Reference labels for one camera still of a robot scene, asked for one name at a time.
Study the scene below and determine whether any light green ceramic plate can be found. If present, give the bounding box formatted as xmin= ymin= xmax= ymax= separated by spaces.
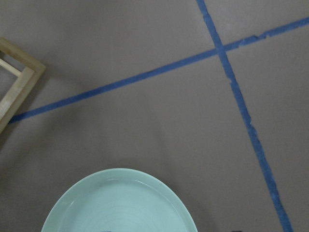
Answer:
xmin=42 ymin=168 xmax=197 ymax=232

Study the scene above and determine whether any wooden dish rack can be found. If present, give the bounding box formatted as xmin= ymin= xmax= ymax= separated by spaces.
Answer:
xmin=0 ymin=37 xmax=46 ymax=131

